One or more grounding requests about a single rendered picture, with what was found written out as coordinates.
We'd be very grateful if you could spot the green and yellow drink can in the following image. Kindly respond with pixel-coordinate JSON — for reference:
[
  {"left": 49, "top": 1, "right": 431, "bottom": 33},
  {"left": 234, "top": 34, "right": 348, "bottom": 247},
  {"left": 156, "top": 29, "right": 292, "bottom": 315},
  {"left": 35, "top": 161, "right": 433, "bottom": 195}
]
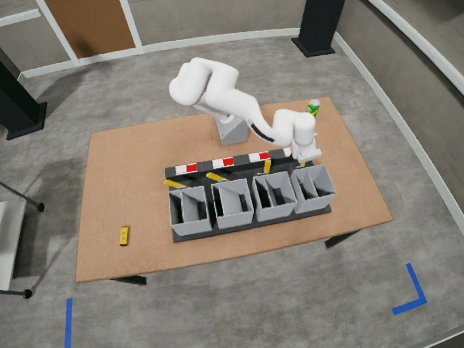
[{"left": 306, "top": 99, "right": 320, "bottom": 118}]

